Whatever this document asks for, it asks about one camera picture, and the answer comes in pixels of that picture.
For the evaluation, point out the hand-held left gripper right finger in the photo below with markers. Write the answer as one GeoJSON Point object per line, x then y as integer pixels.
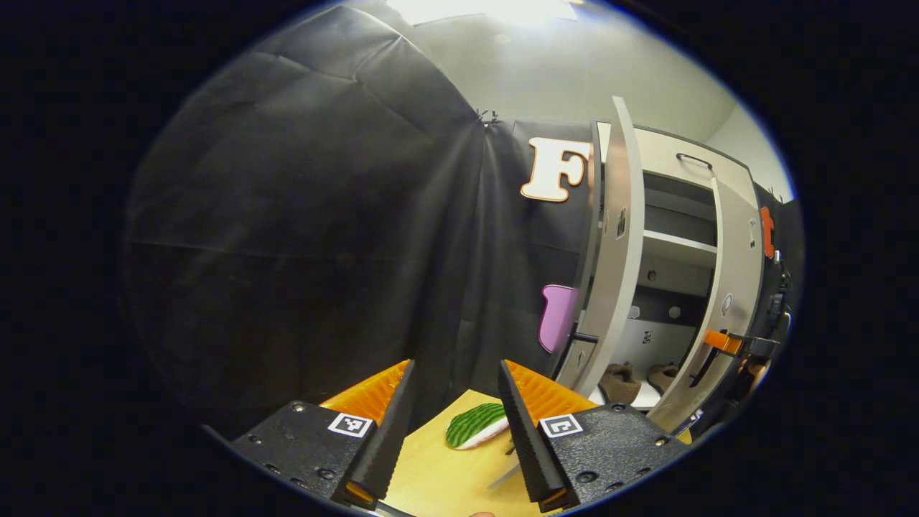
{"type": "Point", "coordinates": [528, 445]}

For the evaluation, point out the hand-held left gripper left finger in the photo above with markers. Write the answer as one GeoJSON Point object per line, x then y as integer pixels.
{"type": "Point", "coordinates": [384, 445]}

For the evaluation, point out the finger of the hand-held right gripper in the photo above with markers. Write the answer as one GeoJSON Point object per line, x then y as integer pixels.
{"type": "Point", "coordinates": [721, 342]}

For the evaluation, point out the white cabinet door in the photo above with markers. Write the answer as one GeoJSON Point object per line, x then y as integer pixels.
{"type": "Point", "coordinates": [617, 258]}
{"type": "Point", "coordinates": [739, 266]}

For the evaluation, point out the white shoe cabinet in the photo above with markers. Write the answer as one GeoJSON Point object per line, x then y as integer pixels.
{"type": "Point", "coordinates": [671, 194]}

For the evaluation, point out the white cabinet shelf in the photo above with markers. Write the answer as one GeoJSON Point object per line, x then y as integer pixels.
{"type": "Point", "coordinates": [678, 243]}

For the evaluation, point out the cream cabinet drawer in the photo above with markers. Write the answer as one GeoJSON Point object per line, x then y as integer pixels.
{"type": "Point", "coordinates": [660, 147]}

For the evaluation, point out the green striped watermelon toy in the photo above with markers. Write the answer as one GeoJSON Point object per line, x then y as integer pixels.
{"type": "Point", "coordinates": [474, 425]}

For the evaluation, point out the black backdrop cloth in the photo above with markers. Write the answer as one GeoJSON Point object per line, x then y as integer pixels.
{"type": "Point", "coordinates": [323, 215]}

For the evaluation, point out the metal cloth clip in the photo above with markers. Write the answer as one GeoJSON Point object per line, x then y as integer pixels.
{"type": "Point", "coordinates": [488, 117]}

